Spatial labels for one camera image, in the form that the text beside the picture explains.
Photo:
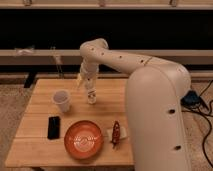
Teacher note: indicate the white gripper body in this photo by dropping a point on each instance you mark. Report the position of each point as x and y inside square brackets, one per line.
[88, 80]

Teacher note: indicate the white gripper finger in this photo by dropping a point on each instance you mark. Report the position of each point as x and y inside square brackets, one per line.
[79, 81]
[93, 99]

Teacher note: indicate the clear plastic bottle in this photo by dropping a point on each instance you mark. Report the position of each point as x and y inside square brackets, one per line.
[89, 95]

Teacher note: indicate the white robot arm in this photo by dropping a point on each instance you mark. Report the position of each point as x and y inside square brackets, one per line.
[153, 95]

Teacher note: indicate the white plastic cup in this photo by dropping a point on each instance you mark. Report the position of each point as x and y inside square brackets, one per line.
[61, 99]

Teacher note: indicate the orange bowl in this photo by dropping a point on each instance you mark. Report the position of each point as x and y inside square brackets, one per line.
[83, 140]

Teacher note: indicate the wooden table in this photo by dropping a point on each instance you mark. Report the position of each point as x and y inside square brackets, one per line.
[60, 128]

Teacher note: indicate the white napkin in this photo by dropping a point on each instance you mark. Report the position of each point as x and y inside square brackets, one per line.
[123, 133]

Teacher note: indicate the black rectangular block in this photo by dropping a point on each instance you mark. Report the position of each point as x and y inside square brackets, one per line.
[53, 128]

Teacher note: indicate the blue box with cables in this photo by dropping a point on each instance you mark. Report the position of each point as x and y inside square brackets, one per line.
[190, 99]

